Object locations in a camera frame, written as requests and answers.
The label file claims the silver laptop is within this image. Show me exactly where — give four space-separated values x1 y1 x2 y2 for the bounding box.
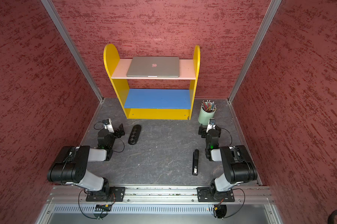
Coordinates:
126 57 180 77

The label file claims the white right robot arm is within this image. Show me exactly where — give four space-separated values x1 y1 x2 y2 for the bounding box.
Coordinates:
198 125 258 199

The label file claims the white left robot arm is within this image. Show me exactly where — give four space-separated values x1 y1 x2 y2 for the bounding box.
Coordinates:
47 119 125 200

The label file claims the black oval case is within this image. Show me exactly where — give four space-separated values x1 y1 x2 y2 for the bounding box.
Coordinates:
128 125 142 145

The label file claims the mint green pencil cup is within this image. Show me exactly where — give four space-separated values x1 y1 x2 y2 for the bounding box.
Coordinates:
198 108 216 126

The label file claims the black stapler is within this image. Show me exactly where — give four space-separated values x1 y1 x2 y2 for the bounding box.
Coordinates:
192 149 199 176

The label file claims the bundle of coloured pencils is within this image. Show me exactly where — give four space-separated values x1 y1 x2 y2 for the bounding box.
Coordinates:
201 100 217 113

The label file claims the yellow shelf with coloured boards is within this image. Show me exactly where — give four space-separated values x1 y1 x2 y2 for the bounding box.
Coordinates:
104 44 201 120

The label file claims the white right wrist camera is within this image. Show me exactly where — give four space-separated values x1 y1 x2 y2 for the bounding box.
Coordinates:
206 119 216 132

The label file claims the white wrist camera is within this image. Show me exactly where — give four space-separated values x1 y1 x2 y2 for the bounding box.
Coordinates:
206 119 216 132
102 119 115 133

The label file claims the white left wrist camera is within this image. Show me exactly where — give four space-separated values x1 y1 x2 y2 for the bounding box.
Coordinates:
102 119 115 133

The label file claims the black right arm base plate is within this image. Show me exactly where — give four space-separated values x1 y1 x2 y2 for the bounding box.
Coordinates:
196 187 235 203

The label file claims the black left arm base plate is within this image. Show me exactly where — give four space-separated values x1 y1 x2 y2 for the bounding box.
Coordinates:
86 187 126 202

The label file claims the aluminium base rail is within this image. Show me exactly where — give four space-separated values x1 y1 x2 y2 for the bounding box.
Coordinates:
46 183 276 205

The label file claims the aluminium corner post left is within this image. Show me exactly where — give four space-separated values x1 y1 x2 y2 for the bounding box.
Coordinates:
41 0 104 104

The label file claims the aluminium corner post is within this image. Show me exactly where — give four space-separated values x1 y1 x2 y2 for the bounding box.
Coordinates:
41 0 104 104
228 0 282 104

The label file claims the aluminium corner post right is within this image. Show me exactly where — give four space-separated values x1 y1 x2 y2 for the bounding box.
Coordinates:
228 0 282 104

